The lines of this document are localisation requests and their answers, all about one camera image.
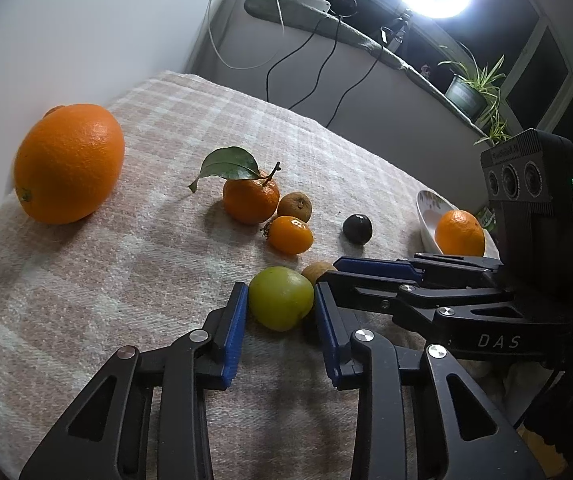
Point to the large orange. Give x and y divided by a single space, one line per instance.
69 162

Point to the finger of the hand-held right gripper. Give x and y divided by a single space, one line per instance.
366 297
376 268

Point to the brown kiwi fruit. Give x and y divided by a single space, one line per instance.
295 206

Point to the small speckled orange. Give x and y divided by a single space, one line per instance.
55 110

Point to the potted spider plant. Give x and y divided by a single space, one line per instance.
463 95

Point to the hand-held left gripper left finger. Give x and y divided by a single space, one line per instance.
231 332

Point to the green packet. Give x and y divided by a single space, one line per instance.
487 220

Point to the checkered blanket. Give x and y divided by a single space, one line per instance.
141 270

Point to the small kumquat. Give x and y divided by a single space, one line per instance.
290 235

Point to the window frame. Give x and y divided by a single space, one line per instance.
561 95

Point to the brown longan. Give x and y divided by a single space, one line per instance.
316 272

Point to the mandarin with leaf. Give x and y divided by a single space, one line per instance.
251 202

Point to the medium orange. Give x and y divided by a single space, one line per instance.
459 234

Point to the green round fruit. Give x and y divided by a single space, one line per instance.
280 299

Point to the dark plum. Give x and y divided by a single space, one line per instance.
357 229

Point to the dark stone windowsill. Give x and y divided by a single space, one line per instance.
366 40

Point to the white bowl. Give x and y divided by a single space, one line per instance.
429 215

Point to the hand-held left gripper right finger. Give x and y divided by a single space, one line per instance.
327 332

